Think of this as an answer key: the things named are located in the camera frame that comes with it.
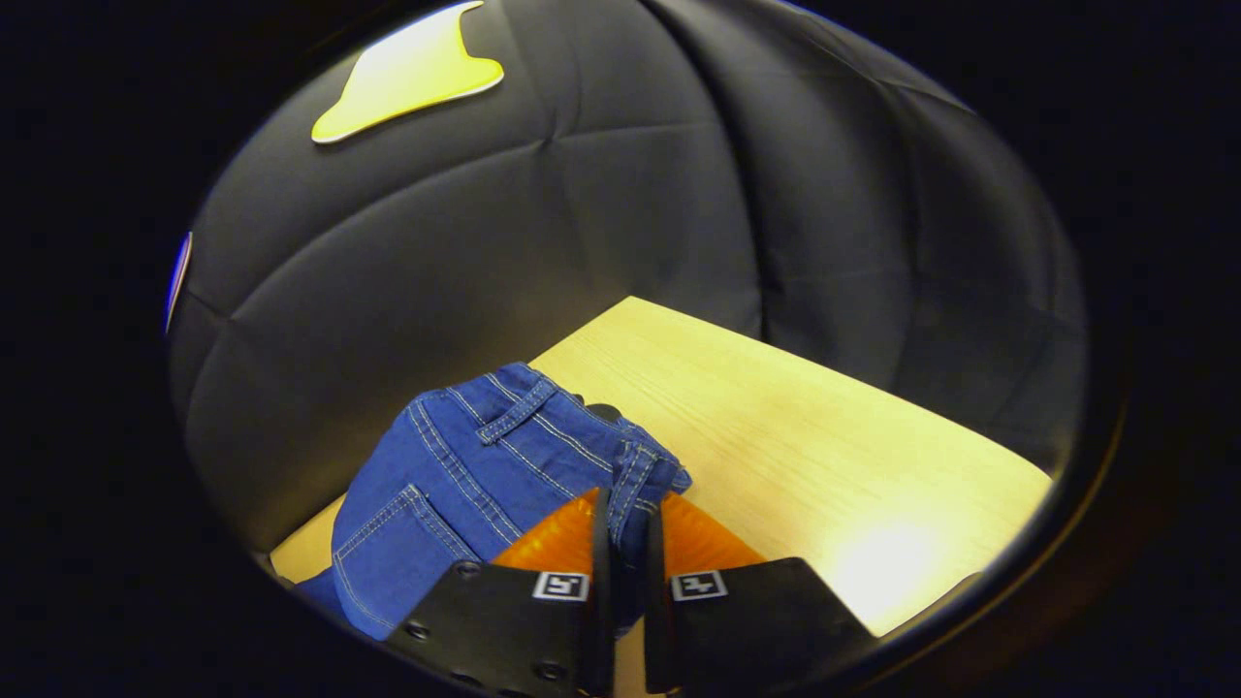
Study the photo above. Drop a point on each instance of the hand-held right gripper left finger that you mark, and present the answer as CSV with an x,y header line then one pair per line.
x,y
601,620

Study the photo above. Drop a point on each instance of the blue denim jeans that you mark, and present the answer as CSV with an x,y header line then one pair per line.
x,y
456,485

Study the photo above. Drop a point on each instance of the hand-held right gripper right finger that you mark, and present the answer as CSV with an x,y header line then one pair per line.
x,y
657,630

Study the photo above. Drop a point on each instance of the black backdrop cloth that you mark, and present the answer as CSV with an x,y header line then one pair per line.
x,y
630,194

